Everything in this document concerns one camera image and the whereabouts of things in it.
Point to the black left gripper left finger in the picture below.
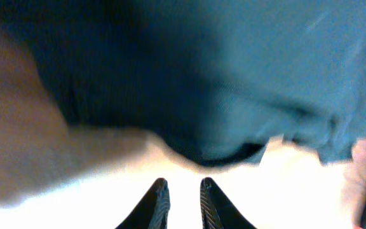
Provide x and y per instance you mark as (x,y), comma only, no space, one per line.
(152,210)

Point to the black polo shirt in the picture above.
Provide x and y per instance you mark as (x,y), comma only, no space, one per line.
(215,79)

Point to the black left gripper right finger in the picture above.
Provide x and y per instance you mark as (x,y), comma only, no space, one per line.
(217,211)

